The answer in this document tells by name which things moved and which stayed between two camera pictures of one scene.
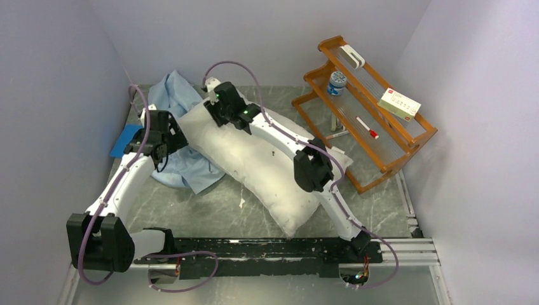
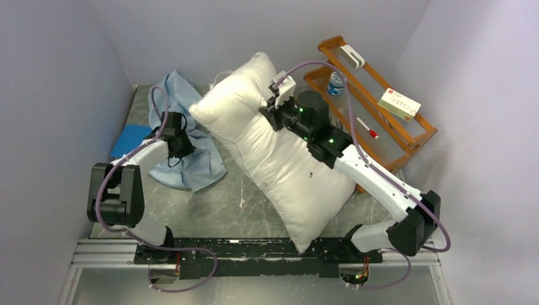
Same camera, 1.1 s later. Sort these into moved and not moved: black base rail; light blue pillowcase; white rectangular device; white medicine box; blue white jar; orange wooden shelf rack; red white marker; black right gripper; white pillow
Moved: black right gripper; white pillow; light blue pillowcase
Not moved: red white marker; white medicine box; orange wooden shelf rack; white rectangular device; blue white jar; black base rail
